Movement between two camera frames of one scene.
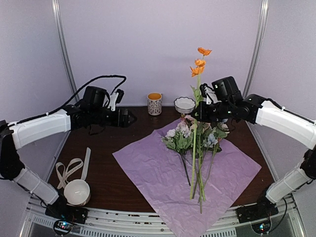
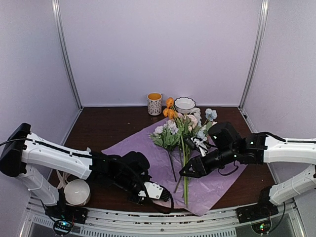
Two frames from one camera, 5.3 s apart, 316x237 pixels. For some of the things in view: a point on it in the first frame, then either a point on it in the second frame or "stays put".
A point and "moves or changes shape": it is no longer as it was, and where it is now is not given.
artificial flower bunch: (179, 139) to (167, 136)
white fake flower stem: (221, 131) moves or changes shape
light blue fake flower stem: (212, 142) moves or changes shape
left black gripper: (124, 118) to (140, 201)
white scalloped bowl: (184, 105) stays put
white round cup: (77, 192) stays put
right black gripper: (202, 115) to (200, 169)
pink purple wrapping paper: (160, 174) moves or changes shape
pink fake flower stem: (192, 123) to (190, 122)
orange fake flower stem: (196, 71) to (169, 111)
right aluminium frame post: (262, 33) stays put
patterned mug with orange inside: (154, 103) stays put
